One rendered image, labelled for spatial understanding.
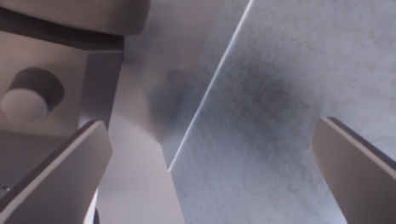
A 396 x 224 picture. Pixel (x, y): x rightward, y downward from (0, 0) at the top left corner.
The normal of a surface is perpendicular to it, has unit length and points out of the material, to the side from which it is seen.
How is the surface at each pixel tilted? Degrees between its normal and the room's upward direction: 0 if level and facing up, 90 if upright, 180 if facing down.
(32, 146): 0
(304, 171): 90
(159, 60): 0
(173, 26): 0
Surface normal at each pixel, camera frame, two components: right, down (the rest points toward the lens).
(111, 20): 0.77, 0.53
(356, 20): -0.86, -0.21
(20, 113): 0.32, 0.51
